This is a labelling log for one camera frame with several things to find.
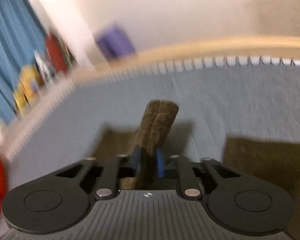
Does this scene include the wooden bed frame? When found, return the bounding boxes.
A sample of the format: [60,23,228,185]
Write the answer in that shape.
[94,35,300,72]

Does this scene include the olive corduroy pants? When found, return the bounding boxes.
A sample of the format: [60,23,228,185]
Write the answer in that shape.
[94,100,300,239]

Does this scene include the purple box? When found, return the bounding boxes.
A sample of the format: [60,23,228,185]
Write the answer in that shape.
[93,23,136,61]

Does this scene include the blue curtain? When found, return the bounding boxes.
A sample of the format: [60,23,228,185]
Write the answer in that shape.
[0,0,46,124]

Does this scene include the panda plush toy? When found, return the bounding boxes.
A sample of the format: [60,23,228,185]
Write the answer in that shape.
[34,51,56,83]

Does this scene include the grey quilted mattress cover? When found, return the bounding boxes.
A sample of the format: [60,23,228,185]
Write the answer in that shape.
[7,65,300,189]

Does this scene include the yellow plush bear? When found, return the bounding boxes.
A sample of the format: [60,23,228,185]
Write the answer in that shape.
[13,64,42,115]

